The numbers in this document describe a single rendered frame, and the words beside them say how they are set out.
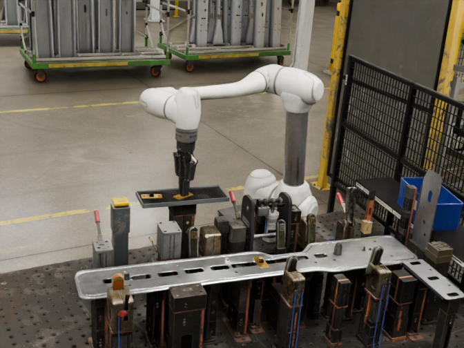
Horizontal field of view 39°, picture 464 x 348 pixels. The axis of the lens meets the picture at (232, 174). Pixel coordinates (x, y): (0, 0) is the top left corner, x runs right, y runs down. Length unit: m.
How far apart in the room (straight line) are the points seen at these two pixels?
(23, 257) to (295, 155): 2.31
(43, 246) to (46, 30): 4.80
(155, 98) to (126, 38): 7.04
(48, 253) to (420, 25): 3.06
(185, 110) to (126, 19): 7.14
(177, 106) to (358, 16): 3.15
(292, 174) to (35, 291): 1.25
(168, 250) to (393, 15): 3.13
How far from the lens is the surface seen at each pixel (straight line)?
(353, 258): 2.72
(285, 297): 2.50
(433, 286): 2.63
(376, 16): 5.31
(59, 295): 2.93
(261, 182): 3.18
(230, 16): 10.58
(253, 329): 2.73
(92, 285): 2.41
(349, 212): 2.86
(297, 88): 2.85
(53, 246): 4.78
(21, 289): 2.99
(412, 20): 5.01
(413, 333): 2.87
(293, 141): 2.98
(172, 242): 2.55
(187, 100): 2.53
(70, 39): 9.20
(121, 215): 2.66
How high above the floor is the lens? 2.26
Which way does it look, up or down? 22 degrees down
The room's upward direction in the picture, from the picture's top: 4 degrees clockwise
